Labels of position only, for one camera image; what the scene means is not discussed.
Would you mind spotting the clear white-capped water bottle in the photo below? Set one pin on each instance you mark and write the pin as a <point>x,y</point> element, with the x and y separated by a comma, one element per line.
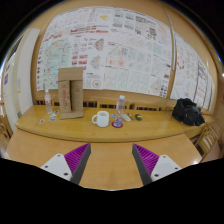
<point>120,110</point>

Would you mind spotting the narrow diagram wall poster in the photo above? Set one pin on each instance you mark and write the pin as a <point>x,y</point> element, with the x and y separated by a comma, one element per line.
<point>185,70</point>

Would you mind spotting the slim diagram wall poster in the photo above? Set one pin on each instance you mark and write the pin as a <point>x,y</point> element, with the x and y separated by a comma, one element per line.
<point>204,86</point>

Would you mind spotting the flat round red coaster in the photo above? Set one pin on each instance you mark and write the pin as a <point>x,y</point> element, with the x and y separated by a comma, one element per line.
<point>117,126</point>

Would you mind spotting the dark pen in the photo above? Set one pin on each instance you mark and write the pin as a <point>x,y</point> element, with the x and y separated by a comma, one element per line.
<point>130,116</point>

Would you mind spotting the small colourful sticker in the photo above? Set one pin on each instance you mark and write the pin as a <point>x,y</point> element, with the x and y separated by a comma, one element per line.
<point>41,121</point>
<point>53,116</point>

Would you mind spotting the red-labelled clear plastic bottle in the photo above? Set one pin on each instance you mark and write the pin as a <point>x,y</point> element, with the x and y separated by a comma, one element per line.
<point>48,103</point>

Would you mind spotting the wooden chair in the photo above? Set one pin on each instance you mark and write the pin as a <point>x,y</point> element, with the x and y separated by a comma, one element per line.
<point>206,138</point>
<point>4,133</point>

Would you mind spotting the white mug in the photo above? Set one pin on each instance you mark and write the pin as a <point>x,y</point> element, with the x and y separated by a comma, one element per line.
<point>101,119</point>

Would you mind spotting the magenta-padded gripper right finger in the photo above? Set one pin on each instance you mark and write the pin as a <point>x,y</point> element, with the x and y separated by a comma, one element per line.
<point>165,166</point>

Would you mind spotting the black bag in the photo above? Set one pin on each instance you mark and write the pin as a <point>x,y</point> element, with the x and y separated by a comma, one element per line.
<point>187,111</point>

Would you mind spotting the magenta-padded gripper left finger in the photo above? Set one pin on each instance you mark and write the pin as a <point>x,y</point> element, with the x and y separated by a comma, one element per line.
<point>58,165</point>

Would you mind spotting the small white flat packet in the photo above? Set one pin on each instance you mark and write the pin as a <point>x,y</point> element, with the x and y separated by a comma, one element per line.
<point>126,117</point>

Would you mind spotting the small dark oval object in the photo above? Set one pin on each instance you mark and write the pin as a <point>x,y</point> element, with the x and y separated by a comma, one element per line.
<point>138,117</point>

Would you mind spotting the brown cardboard box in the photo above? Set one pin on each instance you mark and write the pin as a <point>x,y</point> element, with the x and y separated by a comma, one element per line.
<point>70,93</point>

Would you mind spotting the large map wall poster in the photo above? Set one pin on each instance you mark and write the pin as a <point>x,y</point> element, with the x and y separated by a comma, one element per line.
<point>126,50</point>

